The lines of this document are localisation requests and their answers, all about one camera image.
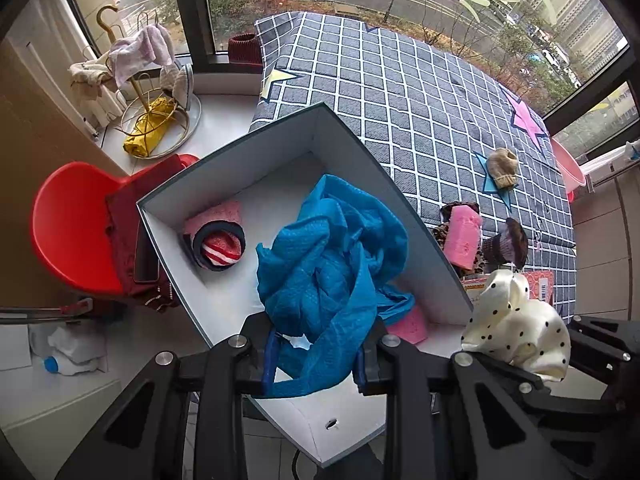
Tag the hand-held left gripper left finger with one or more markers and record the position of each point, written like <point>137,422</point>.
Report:
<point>269,365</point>

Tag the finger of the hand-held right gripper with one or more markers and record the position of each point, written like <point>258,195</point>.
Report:
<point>575,397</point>
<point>605,345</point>

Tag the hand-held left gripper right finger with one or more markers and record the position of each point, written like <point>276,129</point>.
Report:
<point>361,370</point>

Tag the white polka dot cloth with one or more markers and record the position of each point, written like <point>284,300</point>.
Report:
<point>520,320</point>

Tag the blue cloth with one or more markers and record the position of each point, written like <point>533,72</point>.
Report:
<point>330,260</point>

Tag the pink and dark sock roll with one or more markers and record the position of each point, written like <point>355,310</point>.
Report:
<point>217,247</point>

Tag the white cardboard box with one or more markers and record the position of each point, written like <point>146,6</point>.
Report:
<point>280,190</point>

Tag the pink sponge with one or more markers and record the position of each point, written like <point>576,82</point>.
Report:
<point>410,327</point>
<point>462,237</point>

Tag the pink patterned carton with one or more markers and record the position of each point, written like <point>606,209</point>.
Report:
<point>542,285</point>

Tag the brown and purple sock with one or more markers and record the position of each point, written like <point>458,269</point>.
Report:
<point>505,245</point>

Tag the leopard print cloth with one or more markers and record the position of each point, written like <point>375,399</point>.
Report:
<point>440,235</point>

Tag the black smartphone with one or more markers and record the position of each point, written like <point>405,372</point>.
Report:
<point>146,260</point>

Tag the pink plastic basin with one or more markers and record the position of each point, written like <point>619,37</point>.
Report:
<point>567,167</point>

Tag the white bottle with blue cap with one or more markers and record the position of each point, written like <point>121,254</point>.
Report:
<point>75,355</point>

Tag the dark red bag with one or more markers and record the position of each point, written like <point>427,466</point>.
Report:
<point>125,220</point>

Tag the beige knitted glove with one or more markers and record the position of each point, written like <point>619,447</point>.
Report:
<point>502,167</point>

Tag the red plastic chair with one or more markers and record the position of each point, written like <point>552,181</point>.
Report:
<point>65,220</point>

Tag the yellow folded umbrella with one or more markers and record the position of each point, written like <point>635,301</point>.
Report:
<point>147,132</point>

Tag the grey checked tablecloth with stars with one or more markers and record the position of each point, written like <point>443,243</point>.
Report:
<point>400,100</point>

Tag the grey and white cloth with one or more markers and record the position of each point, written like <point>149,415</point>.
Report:
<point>177,85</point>

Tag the dark red knitted pot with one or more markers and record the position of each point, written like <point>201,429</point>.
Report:
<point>244,49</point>

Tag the beige cloth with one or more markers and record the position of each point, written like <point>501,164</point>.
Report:
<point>87,80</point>

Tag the pale pink towel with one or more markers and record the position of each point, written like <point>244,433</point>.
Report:
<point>140,50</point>

